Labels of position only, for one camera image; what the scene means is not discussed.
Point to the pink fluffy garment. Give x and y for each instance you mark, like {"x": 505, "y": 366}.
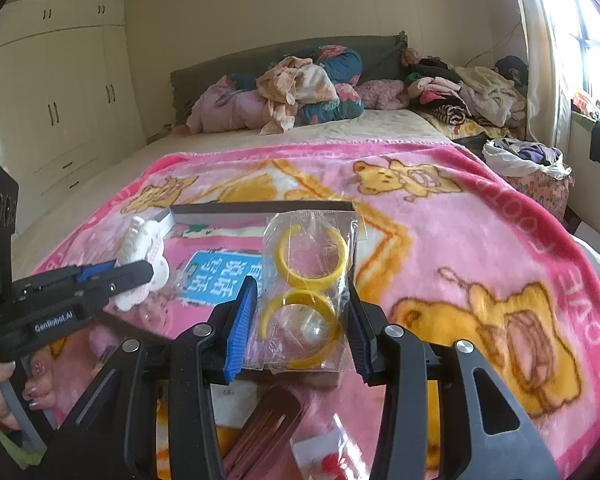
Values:
{"x": 382, "y": 94}

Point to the blue printed card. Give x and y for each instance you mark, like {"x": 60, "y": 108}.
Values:
{"x": 215, "y": 280}

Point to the cream wardrobe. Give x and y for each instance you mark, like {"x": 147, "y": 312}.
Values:
{"x": 55, "y": 85}

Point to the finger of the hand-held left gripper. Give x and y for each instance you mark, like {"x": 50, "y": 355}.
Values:
{"x": 95, "y": 271}
{"x": 125, "y": 280}

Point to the pink tray box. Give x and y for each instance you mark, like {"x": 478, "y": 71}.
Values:
{"x": 205, "y": 230}

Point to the pink printed bear blanket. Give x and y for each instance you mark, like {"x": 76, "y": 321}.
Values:
{"x": 455, "y": 240}

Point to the white board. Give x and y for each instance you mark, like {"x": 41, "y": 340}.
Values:
{"x": 592, "y": 250}

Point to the dark teal floral quilt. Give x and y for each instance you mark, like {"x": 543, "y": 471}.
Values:
{"x": 340, "y": 67}

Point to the white bag of clothes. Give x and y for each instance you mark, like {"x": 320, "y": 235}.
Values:
{"x": 525, "y": 155}

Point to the cream curtain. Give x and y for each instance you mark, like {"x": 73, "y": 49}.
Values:
{"x": 542, "y": 60}

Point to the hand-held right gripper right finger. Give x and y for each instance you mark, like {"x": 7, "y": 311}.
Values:
{"x": 360, "y": 335}

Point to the yellow bangle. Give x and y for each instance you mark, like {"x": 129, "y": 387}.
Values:
{"x": 330, "y": 340}
{"x": 275, "y": 260}

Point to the pile of mixed clothes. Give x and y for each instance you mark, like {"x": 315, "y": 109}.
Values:
{"x": 480, "y": 90}

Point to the pink pillow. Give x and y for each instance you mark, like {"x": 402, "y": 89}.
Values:
{"x": 230, "y": 110}

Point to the brown hair comb clip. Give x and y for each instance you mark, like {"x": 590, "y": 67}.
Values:
{"x": 265, "y": 435}

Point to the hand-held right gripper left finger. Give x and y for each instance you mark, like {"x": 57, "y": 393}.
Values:
{"x": 240, "y": 322}

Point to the clear packet with red charms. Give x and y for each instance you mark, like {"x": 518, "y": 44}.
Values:
{"x": 320, "y": 452}

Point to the orange cloth item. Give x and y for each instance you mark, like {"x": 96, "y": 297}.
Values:
{"x": 587, "y": 102}

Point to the clear plastic bangle packet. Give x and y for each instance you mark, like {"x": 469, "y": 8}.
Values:
{"x": 305, "y": 255}

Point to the orange cream floral garment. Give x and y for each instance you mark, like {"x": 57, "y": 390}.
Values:
{"x": 290, "y": 85}

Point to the pile of clothes on bed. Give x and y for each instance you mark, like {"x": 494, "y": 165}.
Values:
{"x": 220, "y": 62}

